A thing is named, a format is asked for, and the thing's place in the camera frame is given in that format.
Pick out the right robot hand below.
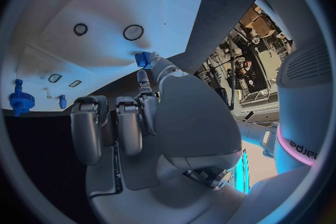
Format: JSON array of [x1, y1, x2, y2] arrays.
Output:
[[69, 50, 249, 224]]

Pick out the blue block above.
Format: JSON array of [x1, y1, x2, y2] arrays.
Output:
[[134, 51, 153, 69]]

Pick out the white task board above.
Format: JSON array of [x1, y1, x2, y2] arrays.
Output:
[[1, 0, 216, 116]]

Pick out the glowing light bar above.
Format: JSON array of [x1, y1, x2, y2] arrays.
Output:
[[235, 148, 251, 195]]

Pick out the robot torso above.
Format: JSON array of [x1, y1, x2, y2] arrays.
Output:
[[273, 43, 333, 175]]

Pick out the brown cardboard box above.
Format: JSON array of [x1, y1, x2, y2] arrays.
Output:
[[239, 4, 277, 38]]

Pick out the blue gear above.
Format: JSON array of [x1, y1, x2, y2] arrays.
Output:
[[9, 78, 36, 117]]

